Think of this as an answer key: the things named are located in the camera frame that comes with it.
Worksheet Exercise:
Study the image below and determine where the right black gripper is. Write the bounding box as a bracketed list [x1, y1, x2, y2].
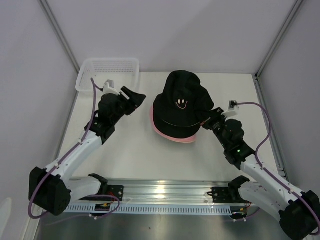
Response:
[193, 107, 229, 149]

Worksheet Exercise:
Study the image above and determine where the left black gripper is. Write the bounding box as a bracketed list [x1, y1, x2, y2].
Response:
[111, 86, 146, 125]

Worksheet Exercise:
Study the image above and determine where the black smiley bucket hat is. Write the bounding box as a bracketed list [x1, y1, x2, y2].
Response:
[153, 70, 215, 128]

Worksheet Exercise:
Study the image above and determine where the beige bucket hat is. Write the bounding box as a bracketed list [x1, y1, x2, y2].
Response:
[178, 139, 196, 144]

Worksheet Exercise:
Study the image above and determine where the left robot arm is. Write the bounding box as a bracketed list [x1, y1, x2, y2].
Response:
[28, 86, 146, 219]

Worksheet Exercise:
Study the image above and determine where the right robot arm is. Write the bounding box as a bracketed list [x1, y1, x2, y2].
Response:
[201, 108, 320, 240]

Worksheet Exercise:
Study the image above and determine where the white plastic basket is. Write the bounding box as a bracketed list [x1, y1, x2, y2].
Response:
[75, 57, 140, 95]

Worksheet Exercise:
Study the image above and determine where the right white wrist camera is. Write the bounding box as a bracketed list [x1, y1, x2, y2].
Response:
[222, 100, 239, 118]

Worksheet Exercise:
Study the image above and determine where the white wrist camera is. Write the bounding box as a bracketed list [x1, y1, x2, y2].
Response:
[222, 100, 239, 118]
[102, 79, 120, 96]

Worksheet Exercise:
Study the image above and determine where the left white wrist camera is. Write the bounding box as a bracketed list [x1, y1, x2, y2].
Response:
[102, 79, 120, 96]

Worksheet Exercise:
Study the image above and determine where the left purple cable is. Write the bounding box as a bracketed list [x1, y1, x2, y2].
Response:
[27, 77, 121, 226]

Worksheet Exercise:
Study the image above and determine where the purple cable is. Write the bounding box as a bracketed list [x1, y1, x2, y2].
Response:
[27, 77, 121, 226]
[232, 101, 320, 236]

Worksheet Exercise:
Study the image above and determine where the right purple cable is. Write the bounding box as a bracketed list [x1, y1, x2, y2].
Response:
[232, 101, 320, 236]

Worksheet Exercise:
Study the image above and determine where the right aluminium corner post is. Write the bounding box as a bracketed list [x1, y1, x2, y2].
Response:
[254, 0, 308, 81]

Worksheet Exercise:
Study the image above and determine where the aluminium corner post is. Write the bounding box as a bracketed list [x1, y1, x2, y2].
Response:
[254, 0, 308, 81]
[37, 0, 80, 74]

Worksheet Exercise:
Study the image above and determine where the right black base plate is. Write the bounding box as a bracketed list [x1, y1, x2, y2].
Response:
[206, 186, 243, 204]

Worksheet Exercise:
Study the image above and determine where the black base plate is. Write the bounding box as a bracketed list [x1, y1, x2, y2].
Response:
[78, 184, 125, 202]
[206, 186, 243, 204]

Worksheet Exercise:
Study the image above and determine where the aluminium mounting rail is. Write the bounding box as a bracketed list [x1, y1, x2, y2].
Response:
[32, 177, 271, 202]

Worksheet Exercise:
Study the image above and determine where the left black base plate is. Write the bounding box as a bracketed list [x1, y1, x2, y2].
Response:
[78, 184, 125, 202]

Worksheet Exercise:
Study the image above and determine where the white slotted cable duct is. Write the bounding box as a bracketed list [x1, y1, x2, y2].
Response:
[64, 202, 232, 216]

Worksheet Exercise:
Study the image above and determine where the left aluminium corner post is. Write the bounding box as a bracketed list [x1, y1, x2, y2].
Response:
[37, 0, 80, 74]

